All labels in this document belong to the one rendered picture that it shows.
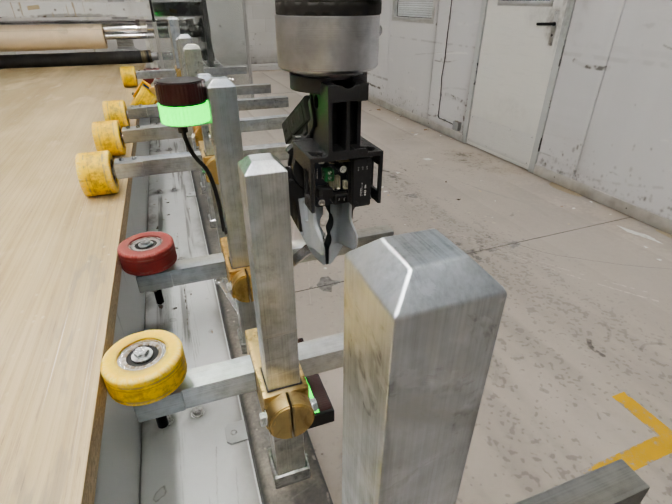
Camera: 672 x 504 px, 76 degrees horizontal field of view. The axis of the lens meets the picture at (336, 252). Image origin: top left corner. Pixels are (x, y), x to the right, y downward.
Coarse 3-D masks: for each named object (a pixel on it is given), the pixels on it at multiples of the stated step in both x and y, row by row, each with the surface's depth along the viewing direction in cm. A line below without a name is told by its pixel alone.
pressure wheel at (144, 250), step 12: (132, 240) 66; (144, 240) 65; (156, 240) 66; (168, 240) 66; (120, 252) 63; (132, 252) 63; (144, 252) 63; (156, 252) 63; (168, 252) 64; (132, 264) 62; (144, 264) 62; (156, 264) 63; (168, 264) 65; (156, 300) 70
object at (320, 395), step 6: (312, 378) 69; (318, 378) 69; (312, 384) 68; (318, 384) 68; (312, 390) 67; (318, 390) 67; (324, 390) 67; (318, 396) 66; (324, 396) 66; (318, 402) 65; (324, 402) 65; (324, 408) 64; (330, 408) 64
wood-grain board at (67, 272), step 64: (0, 128) 125; (64, 128) 125; (0, 192) 84; (64, 192) 84; (128, 192) 87; (0, 256) 63; (64, 256) 63; (0, 320) 50; (64, 320) 50; (0, 384) 42; (64, 384) 42; (0, 448) 36; (64, 448) 36
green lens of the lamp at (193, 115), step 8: (200, 104) 53; (160, 112) 53; (168, 112) 52; (176, 112) 52; (184, 112) 52; (192, 112) 52; (200, 112) 53; (208, 112) 55; (168, 120) 52; (176, 120) 52; (184, 120) 52; (192, 120) 53; (200, 120) 53; (208, 120) 55
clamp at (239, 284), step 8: (224, 240) 73; (224, 248) 71; (224, 256) 69; (232, 272) 65; (240, 272) 65; (248, 272) 65; (232, 280) 65; (240, 280) 64; (248, 280) 65; (232, 288) 64; (240, 288) 65; (248, 288) 67; (232, 296) 67; (240, 296) 65; (248, 296) 66
